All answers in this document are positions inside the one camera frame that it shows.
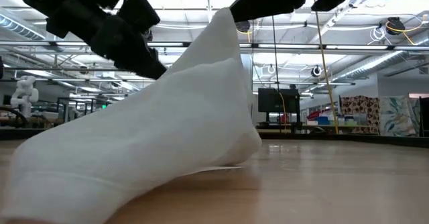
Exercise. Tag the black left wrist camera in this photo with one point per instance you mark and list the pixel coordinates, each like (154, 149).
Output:
(139, 14)

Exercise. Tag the silver ventilation duct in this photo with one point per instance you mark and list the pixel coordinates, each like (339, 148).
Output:
(20, 27)
(375, 64)

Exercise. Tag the white cloth towel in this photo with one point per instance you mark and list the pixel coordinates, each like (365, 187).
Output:
(134, 133)

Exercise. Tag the brown patterned cloth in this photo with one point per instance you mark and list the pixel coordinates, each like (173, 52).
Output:
(360, 111)

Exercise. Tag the white robot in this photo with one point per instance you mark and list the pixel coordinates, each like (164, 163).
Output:
(25, 93)

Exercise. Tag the blue storage bin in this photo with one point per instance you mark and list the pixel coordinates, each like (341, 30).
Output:
(323, 120)

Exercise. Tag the black panel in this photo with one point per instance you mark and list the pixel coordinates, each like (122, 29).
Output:
(424, 116)

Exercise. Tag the floral patterned cloth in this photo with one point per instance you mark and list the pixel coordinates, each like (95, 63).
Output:
(399, 116)

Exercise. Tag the black monitor on stand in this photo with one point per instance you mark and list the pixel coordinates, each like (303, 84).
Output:
(271, 100)

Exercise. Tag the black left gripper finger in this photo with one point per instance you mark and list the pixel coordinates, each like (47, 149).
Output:
(127, 53)

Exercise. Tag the red container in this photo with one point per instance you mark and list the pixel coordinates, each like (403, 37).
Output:
(284, 118)

